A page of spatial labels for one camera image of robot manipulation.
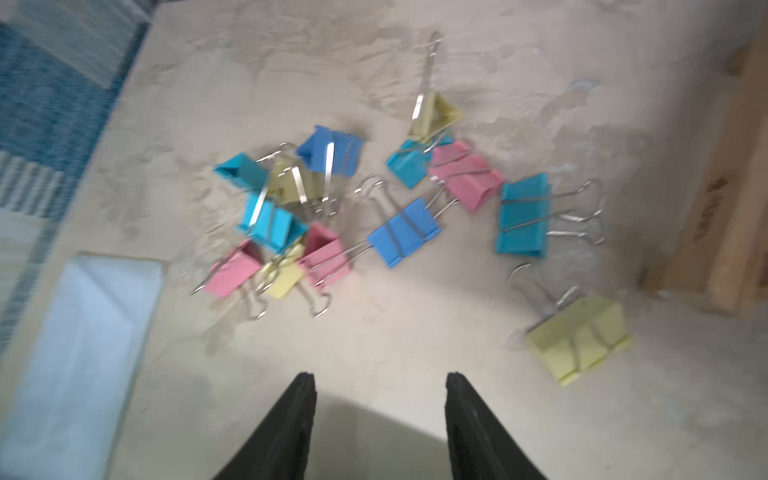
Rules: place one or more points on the pink binder clip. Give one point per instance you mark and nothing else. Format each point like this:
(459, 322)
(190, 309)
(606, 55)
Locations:
(465, 174)
(232, 270)
(325, 260)

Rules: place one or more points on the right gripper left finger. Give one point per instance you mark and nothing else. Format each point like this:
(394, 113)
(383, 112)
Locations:
(279, 447)

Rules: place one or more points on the blue binder clip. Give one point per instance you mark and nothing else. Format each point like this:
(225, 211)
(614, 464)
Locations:
(403, 229)
(332, 154)

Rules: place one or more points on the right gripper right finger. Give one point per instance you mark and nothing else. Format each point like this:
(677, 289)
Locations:
(479, 446)

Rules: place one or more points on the teal binder clip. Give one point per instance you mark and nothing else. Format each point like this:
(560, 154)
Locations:
(254, 174)
(410, 162)
(527, 219)
(269, 225)

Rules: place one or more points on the white paper document pouch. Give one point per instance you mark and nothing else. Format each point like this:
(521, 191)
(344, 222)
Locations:
(71, 401)

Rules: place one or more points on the olive yellow binder clip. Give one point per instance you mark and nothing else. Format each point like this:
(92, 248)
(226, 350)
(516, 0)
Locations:
(432, 113)

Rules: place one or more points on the wooden easel stand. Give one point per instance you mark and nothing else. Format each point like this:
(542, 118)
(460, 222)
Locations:
(722, 250)

